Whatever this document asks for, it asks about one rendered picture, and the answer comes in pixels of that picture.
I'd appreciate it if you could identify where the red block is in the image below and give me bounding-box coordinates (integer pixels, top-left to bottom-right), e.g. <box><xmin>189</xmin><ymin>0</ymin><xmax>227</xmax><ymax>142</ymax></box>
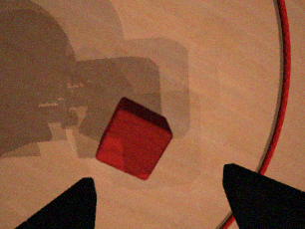
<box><xmin>96</xmin><ymin>98</ymin><xmax>173</xmax><ymax>181</ymax></box>

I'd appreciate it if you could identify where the thin wooden stick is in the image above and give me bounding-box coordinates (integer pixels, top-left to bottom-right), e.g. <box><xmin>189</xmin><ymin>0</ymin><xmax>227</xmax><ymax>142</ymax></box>
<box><xmin>220</xmin><ymin>0</ymin><xmax>292</xmax><ymax>229</ymax></box>

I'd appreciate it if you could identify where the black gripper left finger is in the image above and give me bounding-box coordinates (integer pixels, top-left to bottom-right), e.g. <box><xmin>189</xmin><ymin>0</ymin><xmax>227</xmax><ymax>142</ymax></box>
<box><xmin>13</xmin><ymin>177</ymin><xmax>97</xmax><ymax>229</ymax></box>

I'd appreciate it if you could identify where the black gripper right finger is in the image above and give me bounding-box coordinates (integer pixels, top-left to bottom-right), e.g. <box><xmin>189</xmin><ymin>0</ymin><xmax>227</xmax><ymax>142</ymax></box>
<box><xmin>221</xmin><ymin>163</ymin><xmax>305</xmax><ymax>229</ymax></box>

